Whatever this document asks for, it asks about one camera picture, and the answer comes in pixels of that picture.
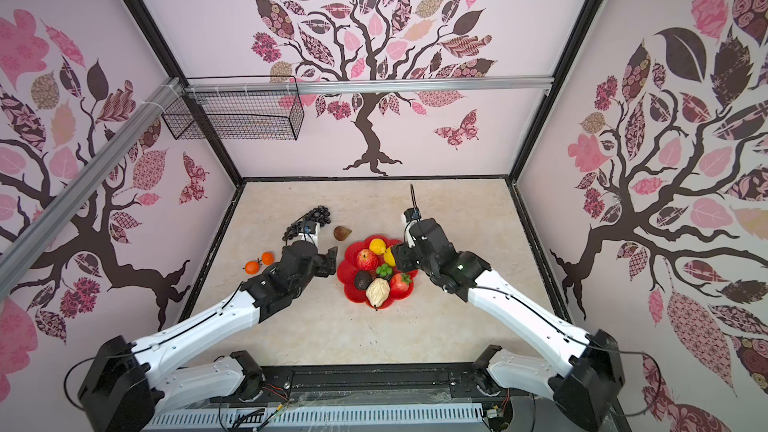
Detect yellow lemon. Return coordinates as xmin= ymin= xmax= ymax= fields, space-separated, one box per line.
xmin=368 ymin=238 xmax=388 ymax=256

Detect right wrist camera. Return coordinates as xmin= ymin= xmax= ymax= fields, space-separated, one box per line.
xmin=402 ymin=207 xmax=422 ymax=247

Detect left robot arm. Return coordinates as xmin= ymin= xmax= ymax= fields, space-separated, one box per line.
xmin=77 ymin=241 xmax=338 ymax=431

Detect dark grape bunch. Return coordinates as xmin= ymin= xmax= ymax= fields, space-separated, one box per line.
xmin=282 ymin=206 xmax=331 ymax=242

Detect white cable duct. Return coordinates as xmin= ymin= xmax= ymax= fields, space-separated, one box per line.
xmin=145 ymin=403 xmax=485 ymax=431

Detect aluminium rail left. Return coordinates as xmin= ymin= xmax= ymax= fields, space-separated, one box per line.
xmin=1 ymin=77 xmax=183 ymax=298

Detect orange tangerine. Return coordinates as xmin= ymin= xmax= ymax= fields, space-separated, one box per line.
xmin=260 ymin=252 xmax=275 ymax=266
xmin=243 ymin=260 xmax=261 ymax=275

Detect cream white pear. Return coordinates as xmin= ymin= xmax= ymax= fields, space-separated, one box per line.
xmin=365 ymin=278 xmax=390 ymax=310

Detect red strawberry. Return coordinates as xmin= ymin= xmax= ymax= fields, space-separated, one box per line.
xmin=389 ymin=272 xmax=413 ymax=300

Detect dark avocado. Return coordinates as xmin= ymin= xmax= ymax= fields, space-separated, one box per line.
xmin=353 ymin=270 xmax=375 ymax=291

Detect black wire basket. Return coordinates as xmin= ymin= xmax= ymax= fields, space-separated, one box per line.
xmin=162 ymin=75 xmax=305 ymax=141

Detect red flower-shaped bowl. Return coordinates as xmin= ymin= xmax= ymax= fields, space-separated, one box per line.
xmin=337 ymin=235 xmax=418 ymax=309

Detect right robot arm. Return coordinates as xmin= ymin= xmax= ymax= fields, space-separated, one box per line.
xmin=393 ymin=208 xmax=625 ymax=431

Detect small yellow fruit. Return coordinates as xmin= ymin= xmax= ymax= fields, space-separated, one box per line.
xmin=381 ymin=247 xmax=396 ymax=269

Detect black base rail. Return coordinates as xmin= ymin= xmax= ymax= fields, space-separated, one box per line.
xmin=111 ymin=358 xmax=632 ymax=432

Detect aluminium rail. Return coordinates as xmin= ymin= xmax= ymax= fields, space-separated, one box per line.
xmin=1 ymin=77 xmax=183 ymax=298
xmin=185 ymin=76 xmax=554 ymax=95

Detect dark mangosteen green leaves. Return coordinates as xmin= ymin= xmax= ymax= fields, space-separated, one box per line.
xmin=375 ymin=263 xmax=394 ymax=280

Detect aluminium rail back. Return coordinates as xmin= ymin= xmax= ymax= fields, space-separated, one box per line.
xmin=185 ymin=76 xmax=554 ymax=95

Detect brown green fig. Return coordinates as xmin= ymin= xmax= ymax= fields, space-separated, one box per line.
xmin=333 ymin=226 xmax=351 ymax=242

